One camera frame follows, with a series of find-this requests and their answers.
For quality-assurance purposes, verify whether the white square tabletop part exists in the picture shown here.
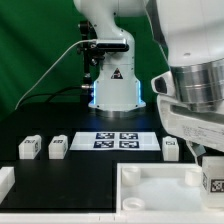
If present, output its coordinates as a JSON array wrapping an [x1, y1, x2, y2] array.
[[116, 163, 224, 213]]

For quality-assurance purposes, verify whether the white left obstacle block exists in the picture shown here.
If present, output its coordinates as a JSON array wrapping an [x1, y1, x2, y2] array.
[[0, 167, 15, 204]]

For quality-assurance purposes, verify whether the black camera on stand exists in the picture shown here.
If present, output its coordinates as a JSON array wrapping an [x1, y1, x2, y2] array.
[[77, 21, 129, 89]]

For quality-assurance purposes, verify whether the white cable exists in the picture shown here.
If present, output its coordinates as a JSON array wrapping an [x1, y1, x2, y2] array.
[[14, 39, 98, 111]]

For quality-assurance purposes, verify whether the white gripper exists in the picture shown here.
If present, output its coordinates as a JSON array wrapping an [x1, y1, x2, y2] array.
[[157, 95, 224, 166]]

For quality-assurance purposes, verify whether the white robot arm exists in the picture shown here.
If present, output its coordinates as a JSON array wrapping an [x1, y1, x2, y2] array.
[[73, 0, 224, 166]]

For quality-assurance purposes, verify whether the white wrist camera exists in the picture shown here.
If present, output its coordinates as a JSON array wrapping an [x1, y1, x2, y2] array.
[[151, 71, 175, 97]]

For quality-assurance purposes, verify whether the white tag sheet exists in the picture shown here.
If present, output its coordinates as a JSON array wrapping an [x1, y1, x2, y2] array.
[[70, 132, 160, 151]]

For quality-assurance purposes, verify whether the black cable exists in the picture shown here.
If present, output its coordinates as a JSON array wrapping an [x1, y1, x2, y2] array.
[[19, 86, 84, 108]]

